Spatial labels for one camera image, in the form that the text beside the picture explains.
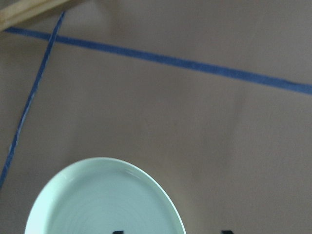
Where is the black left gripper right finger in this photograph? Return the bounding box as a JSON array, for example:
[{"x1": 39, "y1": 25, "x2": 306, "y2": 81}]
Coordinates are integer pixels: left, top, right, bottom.
[{"x1": 221, "y1": 230, "x2": 233, "y2": 234}]

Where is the pale green plate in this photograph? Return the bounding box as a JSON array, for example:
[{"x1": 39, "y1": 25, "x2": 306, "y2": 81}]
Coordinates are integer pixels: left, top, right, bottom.
[{"x1": 25, "y1": 157, "x2": 185, "y2": 234}]

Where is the wooden dish rack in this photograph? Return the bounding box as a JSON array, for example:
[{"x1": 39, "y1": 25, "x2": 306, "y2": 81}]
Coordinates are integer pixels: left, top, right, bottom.
[{"x1": 0, "y1": 0, "x2": 69, "y2": 31}]

